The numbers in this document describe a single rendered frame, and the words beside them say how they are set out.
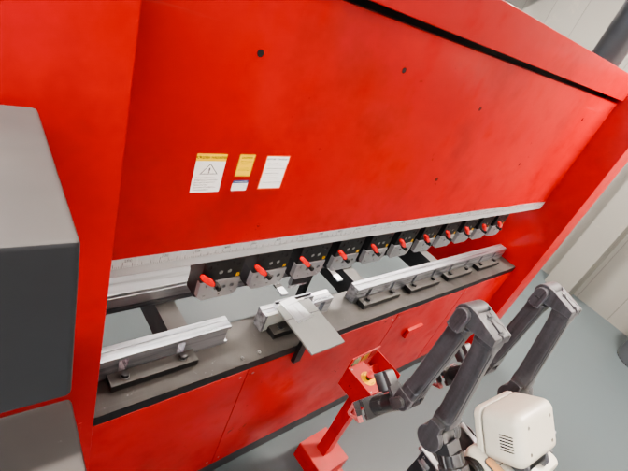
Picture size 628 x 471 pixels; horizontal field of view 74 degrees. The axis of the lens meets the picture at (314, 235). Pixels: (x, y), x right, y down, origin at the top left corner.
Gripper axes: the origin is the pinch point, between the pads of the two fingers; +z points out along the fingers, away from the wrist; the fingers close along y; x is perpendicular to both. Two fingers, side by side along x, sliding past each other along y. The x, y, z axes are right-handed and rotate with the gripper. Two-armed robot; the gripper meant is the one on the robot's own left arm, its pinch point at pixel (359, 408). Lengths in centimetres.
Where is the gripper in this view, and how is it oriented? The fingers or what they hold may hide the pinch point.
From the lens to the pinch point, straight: 160.3
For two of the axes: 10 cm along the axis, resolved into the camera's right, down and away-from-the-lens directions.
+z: -5.2, 4.3, 7.3
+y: -8.0, 0.5, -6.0
